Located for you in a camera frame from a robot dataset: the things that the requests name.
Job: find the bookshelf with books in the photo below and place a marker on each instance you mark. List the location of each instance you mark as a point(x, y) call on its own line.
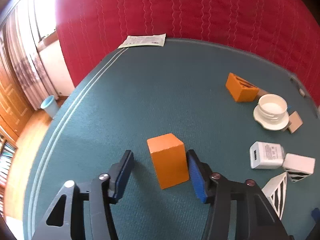
point(6, 160)

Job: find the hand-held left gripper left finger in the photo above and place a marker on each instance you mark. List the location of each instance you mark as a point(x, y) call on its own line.
point(122, 180)

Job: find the brown wooden rectangular block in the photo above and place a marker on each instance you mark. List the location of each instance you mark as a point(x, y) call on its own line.
point(262, 92)

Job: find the white striped rectangular block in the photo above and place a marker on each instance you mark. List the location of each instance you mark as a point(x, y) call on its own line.
point(300, 163)

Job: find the orange rectangular block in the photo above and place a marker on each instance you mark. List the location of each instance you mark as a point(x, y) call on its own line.
point(170, 165)

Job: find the white round ribbed cup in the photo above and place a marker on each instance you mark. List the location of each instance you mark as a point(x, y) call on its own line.
point(271, 105)

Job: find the red quilted blanket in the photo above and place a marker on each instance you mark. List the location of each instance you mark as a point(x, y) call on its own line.
point(175, 10)

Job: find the white charger adapter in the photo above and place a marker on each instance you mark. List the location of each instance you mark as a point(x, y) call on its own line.
point(267, 156)

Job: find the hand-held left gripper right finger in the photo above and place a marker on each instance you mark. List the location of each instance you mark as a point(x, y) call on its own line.
point(197, 180)

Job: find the wooden door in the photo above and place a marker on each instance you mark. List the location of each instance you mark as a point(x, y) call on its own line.
point(12, 105)

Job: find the orange striped wedge block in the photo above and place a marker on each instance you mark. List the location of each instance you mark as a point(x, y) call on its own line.
point(238, 90)

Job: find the white paper sheet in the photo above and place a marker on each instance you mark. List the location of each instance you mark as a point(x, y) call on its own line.
point(142, 40)

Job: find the light blue waste bin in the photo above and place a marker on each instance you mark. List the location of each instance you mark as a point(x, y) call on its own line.
point(50, 105)

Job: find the white striped wedge block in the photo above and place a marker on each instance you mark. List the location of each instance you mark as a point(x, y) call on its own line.
point(271, 187)

